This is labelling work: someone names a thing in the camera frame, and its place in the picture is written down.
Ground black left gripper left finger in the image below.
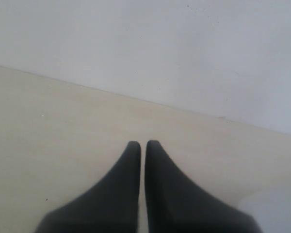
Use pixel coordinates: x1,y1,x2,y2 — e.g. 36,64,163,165
35,141,141,233

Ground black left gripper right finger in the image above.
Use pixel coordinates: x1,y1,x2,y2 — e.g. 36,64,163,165
145,140,261,233

